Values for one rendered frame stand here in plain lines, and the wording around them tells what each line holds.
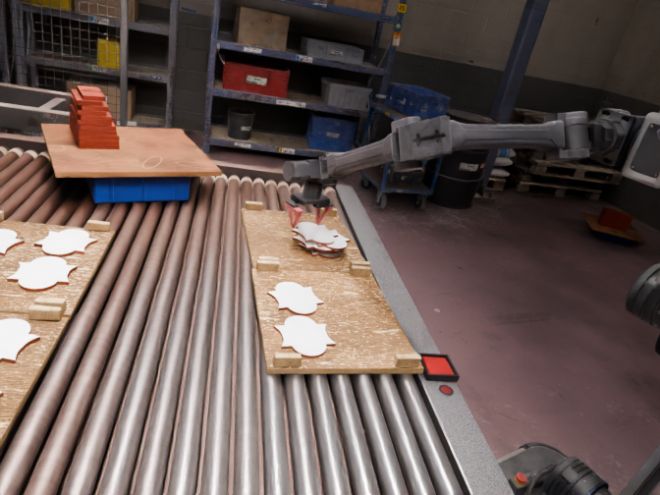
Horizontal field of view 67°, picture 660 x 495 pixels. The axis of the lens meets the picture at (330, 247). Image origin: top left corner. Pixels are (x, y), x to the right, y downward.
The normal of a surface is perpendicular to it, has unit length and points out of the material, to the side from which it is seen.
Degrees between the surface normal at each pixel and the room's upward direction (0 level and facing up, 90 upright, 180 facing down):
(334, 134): 90
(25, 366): 0
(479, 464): 0
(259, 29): 91
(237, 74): 90
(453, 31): 90
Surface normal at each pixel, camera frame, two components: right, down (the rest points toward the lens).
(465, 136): 0.38, 0.02
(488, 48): 0.20, 0.47
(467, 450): 0.18, -0.88
